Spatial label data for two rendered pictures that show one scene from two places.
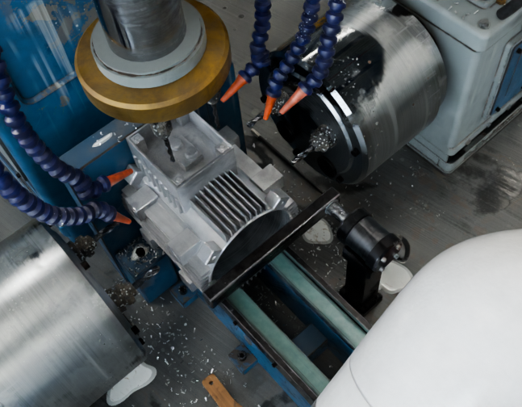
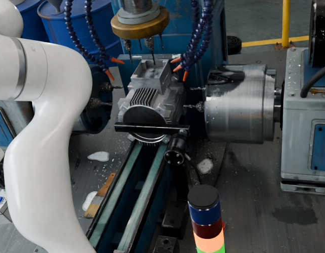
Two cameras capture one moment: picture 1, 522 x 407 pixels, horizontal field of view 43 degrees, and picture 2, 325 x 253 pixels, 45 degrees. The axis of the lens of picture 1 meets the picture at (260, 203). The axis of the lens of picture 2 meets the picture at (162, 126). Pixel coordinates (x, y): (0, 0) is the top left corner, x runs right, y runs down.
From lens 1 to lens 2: 0.87 m
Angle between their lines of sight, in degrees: 42
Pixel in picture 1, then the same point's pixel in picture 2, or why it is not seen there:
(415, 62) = (252, 94)
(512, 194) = (299, 222)
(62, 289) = not seen: hidden behind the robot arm
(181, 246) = (121, 101)
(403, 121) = (232, 117)
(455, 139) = (283, 166)
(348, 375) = not seen: outside the picture
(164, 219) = (131, 94)
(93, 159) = (127, 59)
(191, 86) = (129, 27)
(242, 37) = not seen: hidden behind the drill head
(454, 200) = (269, 202)
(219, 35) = (155, 20)
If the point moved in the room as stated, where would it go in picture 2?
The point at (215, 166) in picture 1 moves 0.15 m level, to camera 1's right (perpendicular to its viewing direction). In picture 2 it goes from (149, 81) to (180, 97)
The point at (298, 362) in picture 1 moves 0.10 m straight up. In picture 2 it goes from (123, 176) to (116, 153)
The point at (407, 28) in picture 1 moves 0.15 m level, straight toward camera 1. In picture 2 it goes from (262, 80) to (215, 96)
